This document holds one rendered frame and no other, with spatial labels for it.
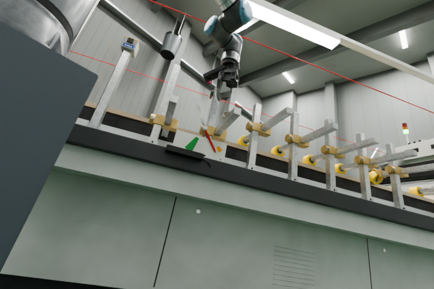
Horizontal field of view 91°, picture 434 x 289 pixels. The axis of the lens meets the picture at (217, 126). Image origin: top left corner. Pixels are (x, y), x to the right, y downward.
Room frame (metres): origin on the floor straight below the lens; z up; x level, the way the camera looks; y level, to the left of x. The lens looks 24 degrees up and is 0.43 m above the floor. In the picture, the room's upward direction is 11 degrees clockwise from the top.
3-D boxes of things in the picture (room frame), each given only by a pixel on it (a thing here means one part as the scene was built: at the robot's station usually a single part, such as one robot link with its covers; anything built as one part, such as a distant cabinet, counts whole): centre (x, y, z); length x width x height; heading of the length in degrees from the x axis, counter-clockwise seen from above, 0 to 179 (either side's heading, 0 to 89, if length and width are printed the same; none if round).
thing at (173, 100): (0.93, 0.23, 0.82); 0.43 x 0.03 x 0.04; 13
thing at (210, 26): (0.75, 0.08, 1.25); 0.12 x 0.12 x 0.09; 41
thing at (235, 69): (0.83, -0.01, 1.08); 0.09 x 0.08 x 0.12; 72
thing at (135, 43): (0.91, 0.53, 1.18); 0.07 x 0.07 x 0.08; 13
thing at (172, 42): (4.79, 1.74, 4.72); 0.52 x 0.51 x 0.64; 42
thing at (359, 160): (1.25, -0.96, 0.95); 0.13 x 0.06 x 0.05; 103
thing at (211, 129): (1.03, 0.01, 0.85); 0.13 x 0.06 x 0.05; 103
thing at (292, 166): (1.13, -0.45, 0.89); 0.03 x 0.03 x 0.48; 13
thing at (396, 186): (1.30, -1.18, 0.90); 0.03 x 0.03 x 0.48; 13
